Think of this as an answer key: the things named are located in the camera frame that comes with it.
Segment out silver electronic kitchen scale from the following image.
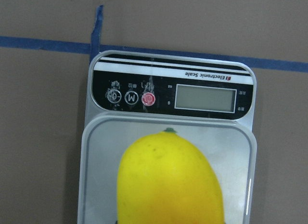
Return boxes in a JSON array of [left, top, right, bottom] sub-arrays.
[[77, 51, 257, 224]]

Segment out yellow mango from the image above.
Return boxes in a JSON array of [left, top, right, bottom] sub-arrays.
[[117, 128, 225, 224]]

